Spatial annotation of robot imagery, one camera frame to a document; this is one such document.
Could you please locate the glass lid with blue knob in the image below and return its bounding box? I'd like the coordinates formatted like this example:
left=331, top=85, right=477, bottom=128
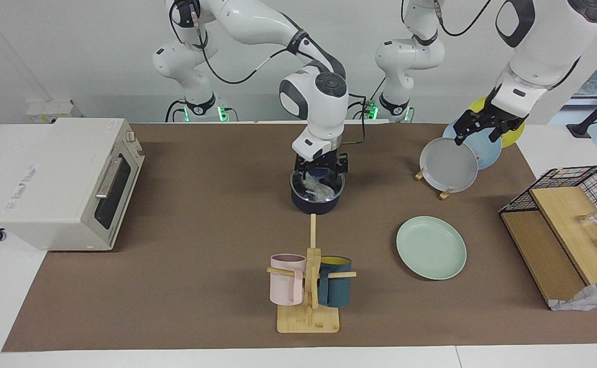
left=290, top=168, right=346, bottom=202

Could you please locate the clear plastic wrap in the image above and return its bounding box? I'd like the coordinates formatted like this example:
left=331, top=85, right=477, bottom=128
left=302, top=176, right=336, bottom=201

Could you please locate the yellow plate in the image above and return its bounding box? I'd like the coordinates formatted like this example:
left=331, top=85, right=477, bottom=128
left=468, top=96, right=526, bottom=149

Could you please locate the light blue plate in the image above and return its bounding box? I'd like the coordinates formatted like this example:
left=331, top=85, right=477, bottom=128
left=443, top=120, right=502, bottom=170

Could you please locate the grey plate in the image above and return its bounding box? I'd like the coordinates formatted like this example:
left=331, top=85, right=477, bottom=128
left=420, top=137, right=479, bottom=194

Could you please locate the wooden plate rack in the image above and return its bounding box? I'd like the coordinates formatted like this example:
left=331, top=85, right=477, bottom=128
left=415, top=166, right=453, bottom=200

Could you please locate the mint green plate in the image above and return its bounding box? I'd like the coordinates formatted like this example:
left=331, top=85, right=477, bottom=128
left=396, top=216, right=467, bottom=281

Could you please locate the dark blue saucepan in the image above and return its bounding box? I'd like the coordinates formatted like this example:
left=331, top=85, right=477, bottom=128
left=290, top=169, right=346, bottom=215

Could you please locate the pink mug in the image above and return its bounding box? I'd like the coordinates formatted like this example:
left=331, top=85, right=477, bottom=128
left=270, top=254, right=307, bottom=306

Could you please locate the dark teal mug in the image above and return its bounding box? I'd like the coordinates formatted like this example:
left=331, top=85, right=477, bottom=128
left=317, top=256, right=352, bottom=308

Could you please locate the brown table mat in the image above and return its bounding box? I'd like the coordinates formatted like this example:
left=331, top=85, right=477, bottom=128
left=2, top=123, right=597, bottom=352

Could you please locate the wooden stepped shelf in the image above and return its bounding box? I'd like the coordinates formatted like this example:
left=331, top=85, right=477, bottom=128
left=500, top=187, right=597, bottom=307

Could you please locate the clear glass cup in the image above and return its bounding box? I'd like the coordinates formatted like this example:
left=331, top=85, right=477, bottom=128
left=577, top=209, right=597, bottom=241

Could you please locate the wooden mug tree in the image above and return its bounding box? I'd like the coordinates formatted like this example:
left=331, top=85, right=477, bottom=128
left=267, top=214, right=357, bottom=334

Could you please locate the grey patterned cloth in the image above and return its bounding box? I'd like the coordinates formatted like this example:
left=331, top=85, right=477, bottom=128
left=549, top=279, right=597, bottom=311

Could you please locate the white toaster oven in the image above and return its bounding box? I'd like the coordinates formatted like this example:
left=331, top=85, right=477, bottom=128
left=0, top=118, right=146, bottom=252

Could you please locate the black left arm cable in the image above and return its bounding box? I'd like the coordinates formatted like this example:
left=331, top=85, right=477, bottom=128
left=431, top=0, right=489, bottom=37

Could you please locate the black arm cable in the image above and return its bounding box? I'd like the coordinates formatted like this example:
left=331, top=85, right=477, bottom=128
left=168, top=0, right=309, bottom=85
left=431, top=0, right=489, bottom=37

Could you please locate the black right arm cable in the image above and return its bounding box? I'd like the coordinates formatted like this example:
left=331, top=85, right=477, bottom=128
left=168, top=0, right=309, bottom=85

